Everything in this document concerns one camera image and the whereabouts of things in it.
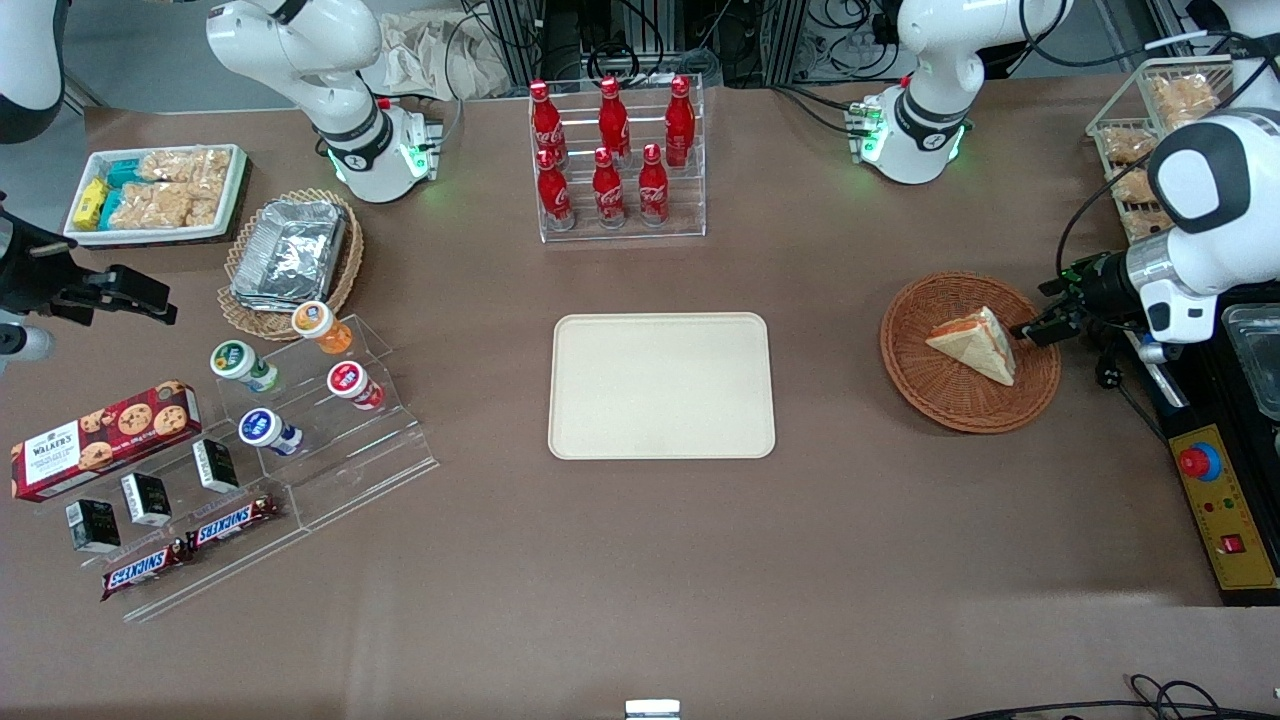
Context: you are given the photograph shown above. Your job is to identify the red tartan cookie box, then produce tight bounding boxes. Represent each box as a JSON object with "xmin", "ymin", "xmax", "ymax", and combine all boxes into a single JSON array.
[{"xmin": 10, "ymin": 380, "xmax": 203, "ymax": 503}]

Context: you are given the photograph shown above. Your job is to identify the white rectangular snack bin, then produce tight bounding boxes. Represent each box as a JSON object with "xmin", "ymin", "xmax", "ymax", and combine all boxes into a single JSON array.
[{"xmin": 63, "ymin": 143, "xmax": 249, "ymax": 247}]

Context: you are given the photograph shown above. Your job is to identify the white wire basket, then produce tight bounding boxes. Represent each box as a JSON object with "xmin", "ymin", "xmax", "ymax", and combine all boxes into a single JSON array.
[{"xmin": 1086, "ymin": 55, "xmax": 1236, "ymax": 241}]

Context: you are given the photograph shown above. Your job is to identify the clear plastic container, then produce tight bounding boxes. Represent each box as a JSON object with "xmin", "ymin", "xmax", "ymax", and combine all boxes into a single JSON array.
[{"xmin": 1220, "ymin": 303, "xmax": 1280, "ymax": 421}]

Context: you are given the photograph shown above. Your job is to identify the clear bagged snack pack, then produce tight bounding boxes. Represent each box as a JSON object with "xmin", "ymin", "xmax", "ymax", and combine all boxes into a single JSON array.
[
  {"xmin": 1112, "ymin": 168, "xmax": 1161, "ymax": 206},
  {"xmin": 1148, "ymin": 72, "xmax": 1221, "ymax": 126},
  {"xmin": 1100, "ymin": 125, "xmax": 1159, "ymax": 166}
]

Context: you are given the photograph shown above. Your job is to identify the crumpled beige bag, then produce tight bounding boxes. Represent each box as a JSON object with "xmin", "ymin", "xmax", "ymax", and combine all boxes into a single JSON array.
[{"xmin": 362, "ymin": 10, "xmax": 511, "ymax": 101}]

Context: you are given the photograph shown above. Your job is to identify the light tan wicker basket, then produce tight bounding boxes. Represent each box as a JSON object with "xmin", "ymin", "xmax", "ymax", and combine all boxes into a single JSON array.
[{"xmin": 217, "ymin": 188, "xmax": 365, "ymax": 343}]

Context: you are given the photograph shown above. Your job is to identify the red cola bottle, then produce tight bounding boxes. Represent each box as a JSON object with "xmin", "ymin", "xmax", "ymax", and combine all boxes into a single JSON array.
[
  {"xmin": 528, "ymin": 80, "xmax": 568, "ymax": 166},
  {"xmin": 536, "ymin": 148, "xmax": 575, "ymax": 231},
  {"xmin": 598, "ymin": 76, "xmax": 631, "ymax": 161},
  {"xmin": 638, "ymin": 143, "xmax": 670, "ymax": 227},
  {"xmin": 665, "ymin": 75, "xmax": 696, "ymax": 168},
  {"xmin": 592, "ymin": 147, "xmax": 626, "ymax": 229}
]

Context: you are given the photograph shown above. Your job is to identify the Snickers chocolate bar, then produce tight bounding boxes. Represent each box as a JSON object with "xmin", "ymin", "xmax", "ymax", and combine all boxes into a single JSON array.
[
  {"xmin": 100, "ymin": 540, "xmax": 193, "ymax": 603},
  {"xmin": 186, "ymin": 495, "xmax": 283, "ymax": 551}
]

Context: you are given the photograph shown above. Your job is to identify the yellow emergency stop control box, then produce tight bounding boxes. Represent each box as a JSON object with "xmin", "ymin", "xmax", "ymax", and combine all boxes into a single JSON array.
[{"xmin": 1168, "ymin": 425, "xmax": 1280, "ymax": 606}]

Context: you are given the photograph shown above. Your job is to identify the plastic-wrapped triangle sandwich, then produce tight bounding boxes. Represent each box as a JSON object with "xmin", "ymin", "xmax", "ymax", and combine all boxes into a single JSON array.
[{"xmin": 925, "ymin": 305, "xmax": 1018, "ymax": 388}]

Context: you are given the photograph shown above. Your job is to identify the red-lid gum jar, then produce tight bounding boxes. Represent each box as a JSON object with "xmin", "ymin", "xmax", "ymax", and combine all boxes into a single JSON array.
[{"xmin": 327, "ymin": 361, "xmax": 386, "ymax": 411}]

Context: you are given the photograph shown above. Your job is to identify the clear rice cracker pack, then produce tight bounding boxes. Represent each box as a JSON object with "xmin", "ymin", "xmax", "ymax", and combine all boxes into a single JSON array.
[
  {"xmin": 140, "ymin": 148, "xmax": 233, "ymax": 186},
  {"xmin": 108, "ymin": 182, "xmax": 221, "ymax": 231}
]

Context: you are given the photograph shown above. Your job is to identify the clear acrylic stepped stand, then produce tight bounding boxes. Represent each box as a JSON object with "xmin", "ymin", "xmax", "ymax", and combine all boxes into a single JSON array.
[
  {"xmin": 30, "ymin": 430, "xmax": 311, "ymax": 623},
  {"xmin": 212, "ymin": 315, "xmax": 441, "ymax": 533}
]

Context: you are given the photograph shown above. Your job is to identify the aluminium equipment frame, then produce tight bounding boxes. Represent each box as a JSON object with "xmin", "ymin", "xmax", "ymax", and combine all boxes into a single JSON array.
[{"xmin": 480, "ymin": 0, "xmax": 901, "ymax": 89}]

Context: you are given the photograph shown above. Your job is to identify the black cable with plug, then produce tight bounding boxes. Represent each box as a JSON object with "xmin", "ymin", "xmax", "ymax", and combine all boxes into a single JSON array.
[{"xmin": 1093, "ymin": 340, "xmax": 1171, "ymax": 441}]

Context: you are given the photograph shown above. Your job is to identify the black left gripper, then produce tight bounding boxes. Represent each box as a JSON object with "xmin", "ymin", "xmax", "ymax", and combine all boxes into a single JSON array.
[{"xmin": 1011, "ymin": 250, "xmax": 1143, "ymax": 349}]

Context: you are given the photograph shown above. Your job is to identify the stacked aluminium foil trays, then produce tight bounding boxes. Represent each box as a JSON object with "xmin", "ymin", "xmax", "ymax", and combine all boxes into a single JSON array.
[{"xmin": 230, "ymin": 198, "xmax": 348, "ymax": 311}]

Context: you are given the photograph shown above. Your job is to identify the brown round wicker basket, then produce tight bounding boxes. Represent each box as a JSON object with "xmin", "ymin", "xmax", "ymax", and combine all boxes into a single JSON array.
[{"xmin": 880, "ymin": 272, "xmax": 1063, "ymax": 435}]

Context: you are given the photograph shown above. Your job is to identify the orange-lid gum jar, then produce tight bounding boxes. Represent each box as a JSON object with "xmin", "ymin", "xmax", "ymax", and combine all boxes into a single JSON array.
[{"xmin": 292, "ymin": 300, "xmax": 354, "ymax": 356}]

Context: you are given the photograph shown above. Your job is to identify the thin black base cable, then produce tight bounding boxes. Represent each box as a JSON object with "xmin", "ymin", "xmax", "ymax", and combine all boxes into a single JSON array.
[{"xmin": 438, "ymin": 10, "xmax": 476, "ymax": 143}]

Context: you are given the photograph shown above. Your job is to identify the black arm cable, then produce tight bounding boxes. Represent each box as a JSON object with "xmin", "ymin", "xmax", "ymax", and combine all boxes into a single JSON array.
[{"xmin": 1055, "ymin": 165, "xmax": 1161, "ymax": 286}]

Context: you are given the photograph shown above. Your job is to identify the green-lid gum jar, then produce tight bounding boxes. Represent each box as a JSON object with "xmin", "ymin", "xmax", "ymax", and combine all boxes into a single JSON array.
[{"xmin": 210, "ymin": 340, "xmax": 281, "ymax": 394}]

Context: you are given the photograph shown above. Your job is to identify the blue-lid gum jar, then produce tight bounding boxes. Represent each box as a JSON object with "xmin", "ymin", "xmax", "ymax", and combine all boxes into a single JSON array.
[{"xmin": 238, "ymin": 408, "xmax": 303, "ymax": 457}]

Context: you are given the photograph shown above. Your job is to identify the clear acrylic bottle rack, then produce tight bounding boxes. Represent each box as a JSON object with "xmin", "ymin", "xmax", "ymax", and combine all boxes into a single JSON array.
[{"xmin": 527, "ymin": 72, "xmax": 708, "ymax": 244}]

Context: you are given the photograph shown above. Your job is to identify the small black carton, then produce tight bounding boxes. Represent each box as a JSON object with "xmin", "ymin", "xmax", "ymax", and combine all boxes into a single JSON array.
[
  {"xmin": 66, "ymin": 498, "xmax": 122, "ymax": 554},
  {"xmin": 192, "ymin": 438, "xmax": 241, "ymax": 493},
  {"xmin": 121, "ymin": 472, "xmax": 173, "ymax": 528}
]

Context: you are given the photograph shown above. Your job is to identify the cream rectangular tray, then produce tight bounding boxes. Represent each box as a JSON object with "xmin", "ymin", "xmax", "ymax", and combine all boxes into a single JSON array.
[{"xmin": 548, "ymin": 312, "xmax": 777, "ymax": 461}]

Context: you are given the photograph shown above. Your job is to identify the black base cables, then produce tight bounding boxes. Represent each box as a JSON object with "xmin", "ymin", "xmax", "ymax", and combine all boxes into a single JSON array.
[{"xmin": 770, "ymin": 83, "xmax": 863, "ymax": 138}]

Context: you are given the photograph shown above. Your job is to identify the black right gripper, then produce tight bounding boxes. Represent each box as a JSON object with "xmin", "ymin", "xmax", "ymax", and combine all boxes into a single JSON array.
[{"xmin": 0, "ymin": 205, "xmax": 180, "ymax": 328}]

